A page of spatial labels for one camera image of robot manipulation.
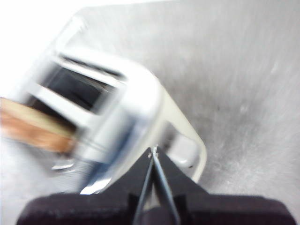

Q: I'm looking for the cream and steel toaster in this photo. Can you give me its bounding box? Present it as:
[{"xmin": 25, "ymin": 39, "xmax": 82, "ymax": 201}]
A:
[{"xmin": 14, "ymin": 14, "xmax": 209, "ymax": 195}]

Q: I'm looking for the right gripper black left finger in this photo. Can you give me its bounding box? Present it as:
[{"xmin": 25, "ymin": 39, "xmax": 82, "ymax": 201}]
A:
[{"xmin": 100, "ymin": 147, "xmax": 155, "ymax": 195}]

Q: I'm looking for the brown wholegrain bread slice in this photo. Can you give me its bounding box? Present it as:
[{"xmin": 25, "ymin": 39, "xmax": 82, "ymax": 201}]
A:
[{"xmin": 0, "ymin": 97, "xmax": 78, "ymax": 156}]

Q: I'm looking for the grey toaster lever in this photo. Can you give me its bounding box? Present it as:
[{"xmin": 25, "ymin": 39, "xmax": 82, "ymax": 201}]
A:
[{"xmin": 168, "ymin": 133, "xmax": 198, "ymax": 168}]

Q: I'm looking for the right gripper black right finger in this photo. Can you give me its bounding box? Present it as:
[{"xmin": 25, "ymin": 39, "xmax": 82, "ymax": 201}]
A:
[{"xmin": 154, "ymin": 147, "xmax": 210, "ymax": 195}]

